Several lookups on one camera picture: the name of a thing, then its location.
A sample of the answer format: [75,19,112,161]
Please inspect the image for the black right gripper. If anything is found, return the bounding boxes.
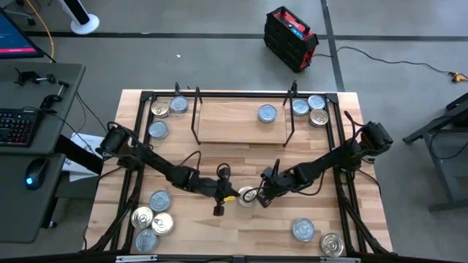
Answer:
[257,166,299,209]

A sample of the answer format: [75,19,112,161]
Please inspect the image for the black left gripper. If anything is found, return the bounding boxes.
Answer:
[200,175,241,218]

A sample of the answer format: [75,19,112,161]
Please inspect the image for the wooden shelf with black legs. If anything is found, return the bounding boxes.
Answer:
[190,86,296,148]

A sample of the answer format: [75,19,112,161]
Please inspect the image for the white paper sheets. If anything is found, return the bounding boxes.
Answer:
[61,131,107,183]

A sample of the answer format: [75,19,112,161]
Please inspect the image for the black bar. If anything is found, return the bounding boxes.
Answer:
[53,134,105,175]

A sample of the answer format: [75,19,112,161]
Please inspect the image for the red and black tool case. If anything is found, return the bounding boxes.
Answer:
[263,5,320,73]

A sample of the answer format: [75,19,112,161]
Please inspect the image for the black metal table stand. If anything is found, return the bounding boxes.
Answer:
[401,91,468,213]

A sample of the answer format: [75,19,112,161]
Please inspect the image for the dark grey desk top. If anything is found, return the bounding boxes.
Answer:
[0,153,67,245]
[0,61,87,157]

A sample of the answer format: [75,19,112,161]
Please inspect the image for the black computer mouse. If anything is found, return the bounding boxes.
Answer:
[23,157,50,191]

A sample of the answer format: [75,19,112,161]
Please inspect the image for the black screw clamp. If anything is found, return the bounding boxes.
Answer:
[13,67,57,88]
[39,80,70,110]

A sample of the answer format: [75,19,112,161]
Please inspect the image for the backlit black keyboard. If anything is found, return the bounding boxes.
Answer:
[0,107,42,148]

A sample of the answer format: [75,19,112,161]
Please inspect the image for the white round-base stand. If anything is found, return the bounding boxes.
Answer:
[58,0,100,36]

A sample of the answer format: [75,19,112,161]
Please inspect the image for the computer monitor with blue screen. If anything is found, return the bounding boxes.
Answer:
[0,7,45,59]

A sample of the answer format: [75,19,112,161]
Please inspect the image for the black floor cable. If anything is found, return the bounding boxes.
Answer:
[313,45,454,76]

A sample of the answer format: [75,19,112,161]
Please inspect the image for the yellow cable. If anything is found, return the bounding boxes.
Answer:
[24,0,56,64]

